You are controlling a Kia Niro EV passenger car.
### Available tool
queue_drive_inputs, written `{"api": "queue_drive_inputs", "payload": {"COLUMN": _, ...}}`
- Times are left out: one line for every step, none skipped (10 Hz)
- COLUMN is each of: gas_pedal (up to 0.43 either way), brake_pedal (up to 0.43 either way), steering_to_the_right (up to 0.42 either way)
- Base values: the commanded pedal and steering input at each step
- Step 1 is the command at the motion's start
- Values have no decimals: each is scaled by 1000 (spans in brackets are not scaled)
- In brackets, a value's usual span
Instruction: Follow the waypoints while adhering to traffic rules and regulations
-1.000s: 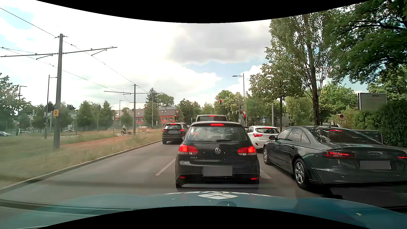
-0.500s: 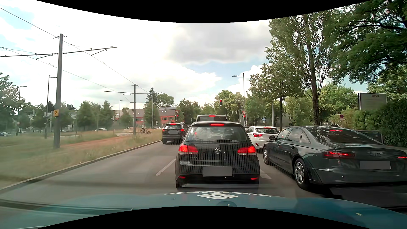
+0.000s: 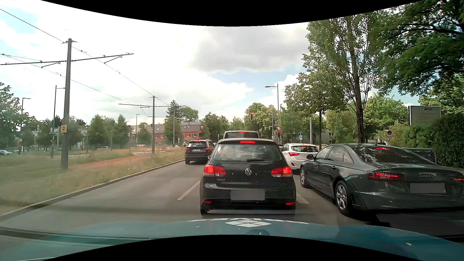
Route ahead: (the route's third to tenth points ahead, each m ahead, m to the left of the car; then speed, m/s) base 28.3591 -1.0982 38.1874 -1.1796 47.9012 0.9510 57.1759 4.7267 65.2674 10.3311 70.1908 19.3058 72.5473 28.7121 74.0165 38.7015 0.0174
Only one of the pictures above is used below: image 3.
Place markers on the dark van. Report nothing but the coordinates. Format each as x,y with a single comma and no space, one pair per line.
241,134

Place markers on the traffic light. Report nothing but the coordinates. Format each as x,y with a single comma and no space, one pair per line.
251,116

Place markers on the black estate car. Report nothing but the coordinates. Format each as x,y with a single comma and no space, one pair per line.
198,150

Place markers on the red brick building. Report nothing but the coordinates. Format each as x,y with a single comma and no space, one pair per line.
190,131

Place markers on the black hatchback car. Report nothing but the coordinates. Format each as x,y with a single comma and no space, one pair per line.
247,174

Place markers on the grey catenary mast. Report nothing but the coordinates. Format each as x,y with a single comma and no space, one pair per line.
153,123
173,127
66,108

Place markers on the white hatchback car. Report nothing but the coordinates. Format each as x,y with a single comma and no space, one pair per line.
299,153

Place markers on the grey asphalt road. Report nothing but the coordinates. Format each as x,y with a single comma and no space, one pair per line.
152,195

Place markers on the vehicle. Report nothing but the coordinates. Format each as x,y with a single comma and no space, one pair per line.
104,148

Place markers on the row of trees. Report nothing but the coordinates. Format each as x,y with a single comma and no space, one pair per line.
348,72
98,130

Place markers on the car's own bonnet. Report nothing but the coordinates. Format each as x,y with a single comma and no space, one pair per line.
326,239

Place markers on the dark grey saloon car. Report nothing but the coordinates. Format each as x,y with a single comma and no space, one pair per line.
384,177

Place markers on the grass verge with tram track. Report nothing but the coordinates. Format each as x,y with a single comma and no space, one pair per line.
54,174

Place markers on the billboard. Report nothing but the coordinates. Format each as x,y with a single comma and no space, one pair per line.
424,115

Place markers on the hedge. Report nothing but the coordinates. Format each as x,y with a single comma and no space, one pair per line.
444,139

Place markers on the street lamp post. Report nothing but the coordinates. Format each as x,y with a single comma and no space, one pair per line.
277,105
22,119

